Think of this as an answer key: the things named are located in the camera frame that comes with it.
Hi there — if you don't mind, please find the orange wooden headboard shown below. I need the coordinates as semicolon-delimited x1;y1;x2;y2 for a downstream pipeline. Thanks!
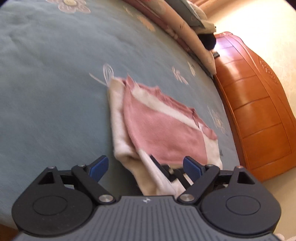
214;32;295;181

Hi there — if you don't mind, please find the blue floral bed sheet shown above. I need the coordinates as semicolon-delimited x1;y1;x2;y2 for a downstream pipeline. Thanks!
1;1;239;227

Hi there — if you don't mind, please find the person lying on bed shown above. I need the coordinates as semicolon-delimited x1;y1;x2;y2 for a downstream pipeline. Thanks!
188;1;217;53

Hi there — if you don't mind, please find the pink and white knit sweater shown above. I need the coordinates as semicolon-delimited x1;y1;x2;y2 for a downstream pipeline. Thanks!
109;77;223;196

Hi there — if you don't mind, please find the blue pillow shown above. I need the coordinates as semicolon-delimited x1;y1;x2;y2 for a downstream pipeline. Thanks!
166;0;205;29

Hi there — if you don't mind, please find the pink floral folded quilt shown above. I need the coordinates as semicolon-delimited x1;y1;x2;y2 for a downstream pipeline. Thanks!
126;1;216;75

